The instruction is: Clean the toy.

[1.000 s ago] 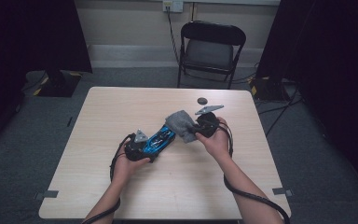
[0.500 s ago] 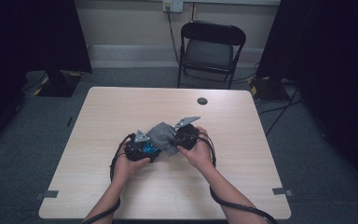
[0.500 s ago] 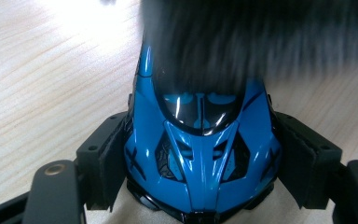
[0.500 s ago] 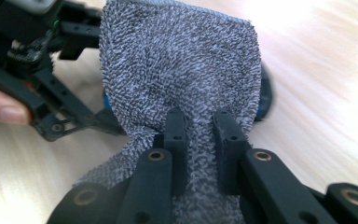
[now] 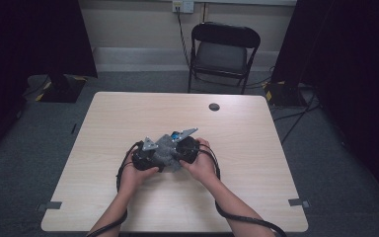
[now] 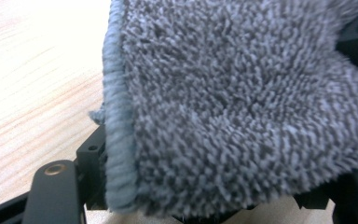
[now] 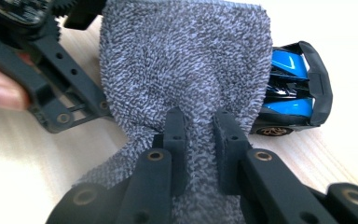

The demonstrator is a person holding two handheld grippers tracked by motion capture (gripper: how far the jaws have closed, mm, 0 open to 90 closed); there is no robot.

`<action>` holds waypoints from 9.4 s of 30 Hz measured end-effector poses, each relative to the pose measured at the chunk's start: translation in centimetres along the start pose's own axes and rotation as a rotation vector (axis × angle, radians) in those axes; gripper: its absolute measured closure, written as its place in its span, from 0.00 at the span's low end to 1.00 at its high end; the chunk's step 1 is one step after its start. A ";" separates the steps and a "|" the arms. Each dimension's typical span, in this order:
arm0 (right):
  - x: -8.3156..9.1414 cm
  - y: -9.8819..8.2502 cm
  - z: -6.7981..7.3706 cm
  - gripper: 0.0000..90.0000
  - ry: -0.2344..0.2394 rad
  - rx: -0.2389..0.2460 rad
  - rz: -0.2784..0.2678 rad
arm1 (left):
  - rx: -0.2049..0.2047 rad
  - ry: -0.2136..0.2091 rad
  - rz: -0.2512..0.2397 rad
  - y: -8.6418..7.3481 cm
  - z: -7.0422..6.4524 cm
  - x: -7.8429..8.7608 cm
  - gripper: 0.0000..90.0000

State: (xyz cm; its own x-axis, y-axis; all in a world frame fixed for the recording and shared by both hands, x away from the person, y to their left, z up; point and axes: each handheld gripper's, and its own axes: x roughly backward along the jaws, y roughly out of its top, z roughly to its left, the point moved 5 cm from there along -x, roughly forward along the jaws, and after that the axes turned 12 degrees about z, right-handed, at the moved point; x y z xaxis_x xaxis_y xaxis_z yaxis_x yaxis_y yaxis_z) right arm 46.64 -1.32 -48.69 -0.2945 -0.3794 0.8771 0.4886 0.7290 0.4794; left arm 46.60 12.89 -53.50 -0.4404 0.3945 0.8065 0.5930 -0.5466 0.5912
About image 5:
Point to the grey tape strip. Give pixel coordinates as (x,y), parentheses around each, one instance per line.
(50,206)
(298,202)

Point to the black folding chair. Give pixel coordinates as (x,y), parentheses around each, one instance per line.
(222,57)

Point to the black curtain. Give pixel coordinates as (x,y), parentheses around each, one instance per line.
(29,49)
(348,65)

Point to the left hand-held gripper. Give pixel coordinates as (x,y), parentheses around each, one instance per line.
(143,159)

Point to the person's right hand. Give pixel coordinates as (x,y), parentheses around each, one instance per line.
(204,168)

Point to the black stand base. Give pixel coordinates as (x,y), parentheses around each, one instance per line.
(284,95)
(62,90)

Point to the round table grommet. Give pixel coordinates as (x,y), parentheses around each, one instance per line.
(214,107)

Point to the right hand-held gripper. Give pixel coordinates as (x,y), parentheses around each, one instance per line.
(188,149)

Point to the white wall socket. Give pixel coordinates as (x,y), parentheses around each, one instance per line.
(183,6)

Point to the person's left hand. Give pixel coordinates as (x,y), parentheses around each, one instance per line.
(135,179)

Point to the grey cloth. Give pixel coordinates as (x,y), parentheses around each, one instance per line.
(166,154)

